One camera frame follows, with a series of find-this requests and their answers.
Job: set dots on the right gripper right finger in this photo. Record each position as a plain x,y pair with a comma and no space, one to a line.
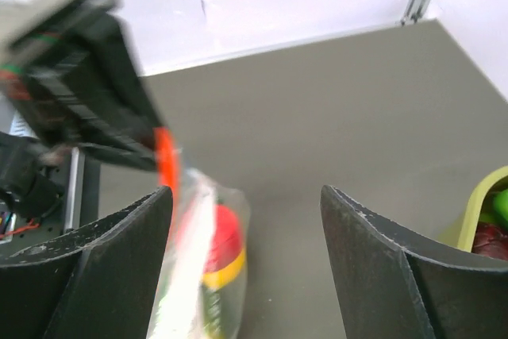
394,283

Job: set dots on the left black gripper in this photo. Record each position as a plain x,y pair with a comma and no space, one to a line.
67,69

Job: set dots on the green fake cucumber in bag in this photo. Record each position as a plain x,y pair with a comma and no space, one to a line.
212,313

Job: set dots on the olive green plastic bin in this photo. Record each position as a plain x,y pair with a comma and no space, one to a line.
482,216

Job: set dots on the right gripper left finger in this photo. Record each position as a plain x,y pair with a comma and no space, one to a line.
98,281

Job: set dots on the bright green fake pepper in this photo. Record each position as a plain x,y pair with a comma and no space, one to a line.
500,207

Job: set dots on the red fake tomato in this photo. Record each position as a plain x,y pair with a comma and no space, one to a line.
227,242

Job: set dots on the dark purple fake plum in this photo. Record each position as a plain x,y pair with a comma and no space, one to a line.
490,241

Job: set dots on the yellow fake lemon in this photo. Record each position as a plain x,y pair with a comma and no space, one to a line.
223,277

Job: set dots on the clear zip top bag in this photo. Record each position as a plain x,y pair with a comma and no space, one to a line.
177,309

